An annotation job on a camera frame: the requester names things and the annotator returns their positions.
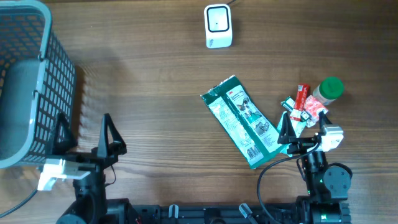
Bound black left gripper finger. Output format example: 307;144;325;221
96;113;127;158
51;113;77;154

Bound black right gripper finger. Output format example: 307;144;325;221
277;113;297;144
318;112;332;134

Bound light teal snack pouch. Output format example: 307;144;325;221
277;111;306;157

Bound red yogurt label sleeve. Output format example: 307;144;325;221
304;95;328;128

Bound yogurt bottle red label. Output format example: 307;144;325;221
312;77;345;106

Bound red chocolate bar packet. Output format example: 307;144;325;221
290;83;310;121

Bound large green 3M package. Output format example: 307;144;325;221
201;75;283;169

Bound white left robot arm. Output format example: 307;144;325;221
38;113;139;223

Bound white barcode scanner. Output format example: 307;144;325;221
203;4;233;49

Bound dark grey plastic basket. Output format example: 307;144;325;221
1;1;77;169

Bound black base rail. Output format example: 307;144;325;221
129;202;352;224

